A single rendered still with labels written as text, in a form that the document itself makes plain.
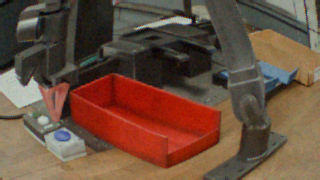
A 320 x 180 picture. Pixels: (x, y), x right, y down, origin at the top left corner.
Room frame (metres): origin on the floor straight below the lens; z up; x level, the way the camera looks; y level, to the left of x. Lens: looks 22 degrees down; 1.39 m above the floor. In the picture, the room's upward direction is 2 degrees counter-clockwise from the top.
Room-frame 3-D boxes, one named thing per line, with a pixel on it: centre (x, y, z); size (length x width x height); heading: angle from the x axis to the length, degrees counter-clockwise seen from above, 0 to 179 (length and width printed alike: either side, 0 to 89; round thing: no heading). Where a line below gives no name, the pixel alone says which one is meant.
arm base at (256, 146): (0.89, -0.15, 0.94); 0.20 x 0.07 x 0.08; 133
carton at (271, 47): (1.35, -0.34, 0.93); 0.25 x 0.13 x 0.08; 43
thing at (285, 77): (1.26, -0.27, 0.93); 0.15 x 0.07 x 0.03; 47
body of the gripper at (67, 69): (0.95, 0.18, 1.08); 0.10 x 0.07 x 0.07; 43
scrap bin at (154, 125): (1.04, 0.04, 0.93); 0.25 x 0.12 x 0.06; 43
